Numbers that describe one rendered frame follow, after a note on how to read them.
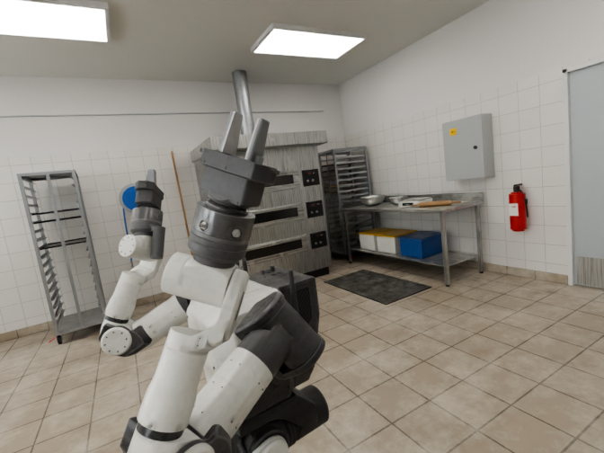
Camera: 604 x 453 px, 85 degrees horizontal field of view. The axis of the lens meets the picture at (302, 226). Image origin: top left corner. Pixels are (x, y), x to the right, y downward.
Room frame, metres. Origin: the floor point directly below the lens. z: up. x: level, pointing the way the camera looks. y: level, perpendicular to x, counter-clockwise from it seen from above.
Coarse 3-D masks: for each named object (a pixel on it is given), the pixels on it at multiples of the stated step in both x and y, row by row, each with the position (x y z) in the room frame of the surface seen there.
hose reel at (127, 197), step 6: (126, 186) 4.35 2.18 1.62; (132, 186) 4.37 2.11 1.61; (120, 192) 4.32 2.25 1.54; (126, 192) 4.33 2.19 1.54; (132, 192) 4.36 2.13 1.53; (120, 198) 4.31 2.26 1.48; (126, 198) 4.32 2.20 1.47; (132, 198) 4.36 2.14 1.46; (120, 204) 4.31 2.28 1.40; (126, 204) 4.32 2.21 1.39; (132, 204) 4.35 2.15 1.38; (126, 228) 4.32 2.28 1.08; (132, 264) 4.32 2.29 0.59
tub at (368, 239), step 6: (378, 228) 5.17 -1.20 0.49; (384, 228) 5.11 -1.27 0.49; (390, 228) 5.03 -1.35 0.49; (360, 234) 5.05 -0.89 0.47; (366, 234) 4.90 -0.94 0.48; (372, 234) 4.78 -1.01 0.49; (360, 240) 5.05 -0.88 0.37; (366, 240) 4.93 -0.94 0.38; (372, 240) 4.79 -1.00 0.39; (360, 246) 5.06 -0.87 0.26; (366, 246) 4.94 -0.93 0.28; (372, 246) 4.81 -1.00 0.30
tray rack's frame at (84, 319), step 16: (32, 176) 3.71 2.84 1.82; (48, 176) 3.47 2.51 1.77; (64, 176) 4.04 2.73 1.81; (80, 208) 3.58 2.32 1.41; (32, 240) 3.34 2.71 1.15; (64, 240) 3.48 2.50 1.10; (96, 272) 3.59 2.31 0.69; (48, 288) 3.37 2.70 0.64; (48, 304) 3.34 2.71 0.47; (64, 320) 3.74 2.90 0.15; (80, 320) 3.47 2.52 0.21; (96, 320) 3.59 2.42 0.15
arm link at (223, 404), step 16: (240, 352) 0.57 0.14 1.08; (224, 368) 0.55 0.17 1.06; (240, 368) 0.54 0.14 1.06; (256, 368) 0.55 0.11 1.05; (208, 384) 0.53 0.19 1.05; (224, 384) 0.52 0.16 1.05; (240, 384) 0.52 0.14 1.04; (256, 384) 0.53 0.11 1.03; (208, 400) 0.50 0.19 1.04; (224, 400) 0.50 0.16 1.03; (240, 400) 0.51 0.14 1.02; (256, 400) 0.54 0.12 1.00; (192, 416) 0.48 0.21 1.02; (208, 416) 0.48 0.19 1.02; (224, 416) 0.48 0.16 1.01; (240, 416) 0.50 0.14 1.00; (208, 432) 0.46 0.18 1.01; (224, 432) 0.47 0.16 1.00; (192, 448) 0.42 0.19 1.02; (208, 448) 0.43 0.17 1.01; (224, 448) 0.46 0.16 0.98
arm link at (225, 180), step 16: (208, 160) 0.49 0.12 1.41; (224, 160) 0.47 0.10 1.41; (240, 160) 0.46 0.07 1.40; (208, 176) 0.49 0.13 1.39; (224, 176) 0.48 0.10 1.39; (240, 176) 0.46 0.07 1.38; (256, 176) 0.46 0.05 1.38; (272, 176) 0.47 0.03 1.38; (208, 192) 0.48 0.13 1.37; (224, 192) 0.47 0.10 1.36; (240, 192) 0.46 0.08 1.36; (256, 192) 0.48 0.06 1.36; (208, 208) 0.47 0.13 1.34; (224, 208) 0.47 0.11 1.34; (240, 208) 0.48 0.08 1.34; (192, 224) 0.48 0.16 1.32; (208, 224) 0.46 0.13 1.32; (224, 224) 0.46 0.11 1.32; (240, 224) 0.47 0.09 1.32; (224, 240) 0.46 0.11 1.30; (240, 240) 0.47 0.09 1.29
